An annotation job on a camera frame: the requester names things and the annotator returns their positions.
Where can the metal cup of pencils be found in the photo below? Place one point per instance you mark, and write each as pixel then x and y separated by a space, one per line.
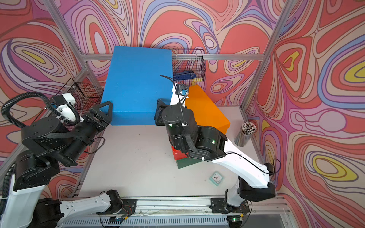
pixel 246 131

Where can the aluminium frame post corner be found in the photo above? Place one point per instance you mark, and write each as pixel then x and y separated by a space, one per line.
pixel 81 57
pixel 282 20

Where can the black wire basket back wall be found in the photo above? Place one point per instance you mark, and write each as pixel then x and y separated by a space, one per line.
pixel 189 59

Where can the green shoebox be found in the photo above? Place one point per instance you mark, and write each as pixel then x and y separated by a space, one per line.
pixel 182 163

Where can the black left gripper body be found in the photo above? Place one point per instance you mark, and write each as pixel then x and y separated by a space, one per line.
pixel 85 135

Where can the aluminium horizontal back bar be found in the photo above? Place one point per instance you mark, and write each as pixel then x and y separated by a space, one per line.
pixel 208 57

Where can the small teal alarm clock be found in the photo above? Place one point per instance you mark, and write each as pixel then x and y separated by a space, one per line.
pixel 216 178

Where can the aluminium frame post left corner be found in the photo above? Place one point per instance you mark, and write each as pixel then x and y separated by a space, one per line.
pixel 81 57

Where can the aluminium frame post right corner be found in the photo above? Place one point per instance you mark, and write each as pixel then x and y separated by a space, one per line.
pixel 282 20

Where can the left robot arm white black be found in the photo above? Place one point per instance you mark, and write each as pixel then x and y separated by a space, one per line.
pixel 56 140

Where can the blue shoebox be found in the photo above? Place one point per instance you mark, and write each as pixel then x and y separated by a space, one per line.
pixel 136 79

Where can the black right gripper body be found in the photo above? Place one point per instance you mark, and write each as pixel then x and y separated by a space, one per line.
pixel 158 111

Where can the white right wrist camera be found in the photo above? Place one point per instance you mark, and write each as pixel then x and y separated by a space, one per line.
pixel 180 94

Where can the red shoebox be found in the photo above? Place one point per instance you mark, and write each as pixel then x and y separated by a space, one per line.
pixel 178 155

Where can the blue stapler in basket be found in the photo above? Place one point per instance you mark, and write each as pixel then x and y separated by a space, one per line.
pixel 185 75

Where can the orange shoebox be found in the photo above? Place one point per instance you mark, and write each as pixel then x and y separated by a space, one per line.
pixel 205 111

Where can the black wire basket wall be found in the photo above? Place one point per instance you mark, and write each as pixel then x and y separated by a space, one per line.
pixel 189 59
pixel 86 96

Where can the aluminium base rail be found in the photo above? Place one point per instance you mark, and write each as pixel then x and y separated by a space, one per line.
pixel 192 212

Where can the yellow item in back basket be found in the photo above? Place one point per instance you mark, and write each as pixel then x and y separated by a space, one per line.
pixel 197 80

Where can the black wire basket left wall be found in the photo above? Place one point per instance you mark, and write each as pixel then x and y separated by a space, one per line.
pixel 86 96

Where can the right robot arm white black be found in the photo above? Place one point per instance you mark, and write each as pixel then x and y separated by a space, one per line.
pixel 208 144

